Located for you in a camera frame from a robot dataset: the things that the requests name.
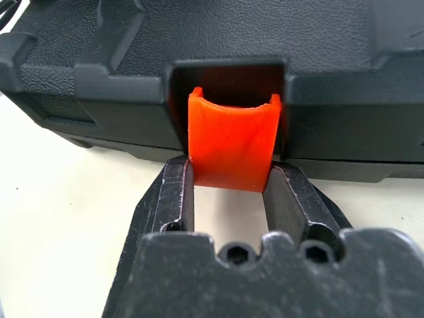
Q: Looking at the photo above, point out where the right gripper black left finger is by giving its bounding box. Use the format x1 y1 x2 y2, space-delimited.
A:
131 154 196 240

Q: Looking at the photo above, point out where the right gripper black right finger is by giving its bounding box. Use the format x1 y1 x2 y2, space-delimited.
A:
262 164 354 245

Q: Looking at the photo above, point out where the orange case latch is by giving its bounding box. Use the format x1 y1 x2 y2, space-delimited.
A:
187 86 284 193

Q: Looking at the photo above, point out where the black plastic tool case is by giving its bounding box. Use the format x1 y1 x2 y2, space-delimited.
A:
0 0 424 184

